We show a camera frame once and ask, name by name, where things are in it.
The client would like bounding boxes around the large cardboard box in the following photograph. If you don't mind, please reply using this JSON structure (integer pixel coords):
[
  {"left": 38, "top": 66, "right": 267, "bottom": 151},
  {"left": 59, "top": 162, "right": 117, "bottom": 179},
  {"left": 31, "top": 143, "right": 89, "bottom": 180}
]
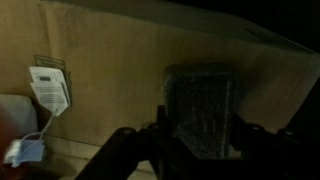
[{"left": 0, "top": 0, "right": 320, "bottom": 180}]

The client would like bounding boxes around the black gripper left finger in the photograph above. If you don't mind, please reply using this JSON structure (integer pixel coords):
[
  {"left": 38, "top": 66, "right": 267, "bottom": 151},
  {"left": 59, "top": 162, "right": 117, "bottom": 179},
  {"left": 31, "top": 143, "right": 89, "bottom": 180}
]
[{"left": 146, "top": 104, "right": 188, "bottom": 160}]

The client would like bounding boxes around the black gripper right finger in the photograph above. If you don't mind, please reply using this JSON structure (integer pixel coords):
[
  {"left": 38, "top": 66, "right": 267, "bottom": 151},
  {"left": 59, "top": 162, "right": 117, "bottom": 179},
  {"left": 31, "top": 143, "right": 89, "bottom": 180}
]
[{"left": 229, "top": 113, "right": 265, "bottom": 158}]

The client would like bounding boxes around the red soft toy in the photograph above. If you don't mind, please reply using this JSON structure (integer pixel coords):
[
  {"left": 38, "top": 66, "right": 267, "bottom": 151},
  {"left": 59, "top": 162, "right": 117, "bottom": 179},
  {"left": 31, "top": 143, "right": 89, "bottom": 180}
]
[{"left": 0, "top": 64, "right": 73, "bottom": 171}]

